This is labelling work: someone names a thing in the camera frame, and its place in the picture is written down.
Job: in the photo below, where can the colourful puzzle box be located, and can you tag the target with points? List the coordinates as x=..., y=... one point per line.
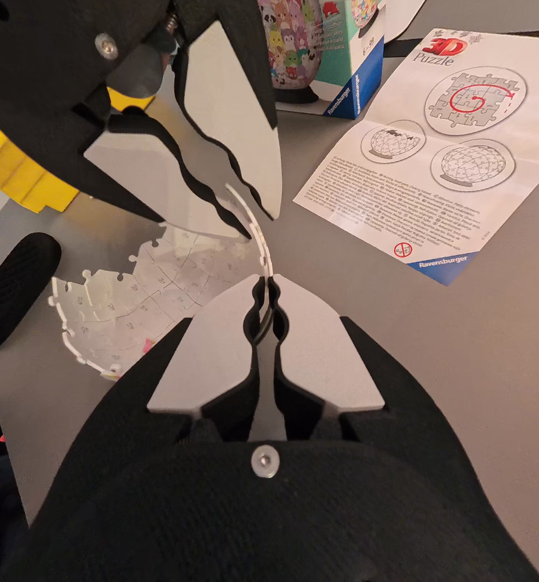
x=333, y=59

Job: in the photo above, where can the partly built puzzle ball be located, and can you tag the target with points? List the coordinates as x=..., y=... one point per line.
x=115, y=309

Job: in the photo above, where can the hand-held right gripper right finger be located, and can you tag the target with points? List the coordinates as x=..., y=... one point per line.
x=328, y=363

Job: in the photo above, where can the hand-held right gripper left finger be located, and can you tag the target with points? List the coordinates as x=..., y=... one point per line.
x=206, y=363

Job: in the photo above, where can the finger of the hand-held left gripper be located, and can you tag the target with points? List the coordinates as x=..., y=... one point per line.
x=137, y=163
x=233, y=113

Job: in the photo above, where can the yellow plastic bin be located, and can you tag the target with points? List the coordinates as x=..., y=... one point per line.
x=24, y=177

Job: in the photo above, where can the white instruction leaflet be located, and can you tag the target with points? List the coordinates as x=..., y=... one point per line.
x=410, y=204

